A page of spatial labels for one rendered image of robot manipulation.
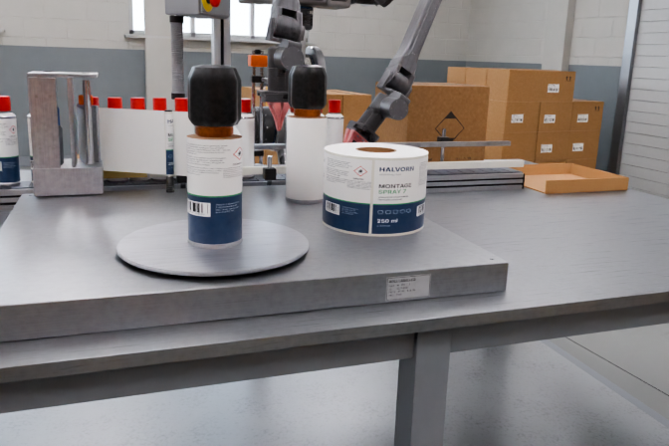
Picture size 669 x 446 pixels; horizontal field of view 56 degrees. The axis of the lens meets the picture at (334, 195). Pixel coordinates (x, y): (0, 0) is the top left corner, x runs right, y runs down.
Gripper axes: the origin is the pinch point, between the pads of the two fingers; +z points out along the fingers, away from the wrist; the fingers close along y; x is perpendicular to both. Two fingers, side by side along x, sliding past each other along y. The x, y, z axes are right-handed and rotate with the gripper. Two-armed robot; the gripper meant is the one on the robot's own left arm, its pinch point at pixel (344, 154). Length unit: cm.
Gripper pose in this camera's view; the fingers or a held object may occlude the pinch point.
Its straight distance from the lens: 173.7
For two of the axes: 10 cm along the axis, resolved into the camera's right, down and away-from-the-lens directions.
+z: -6.0, 8.0, -0.5
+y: 3.3, 1.9, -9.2
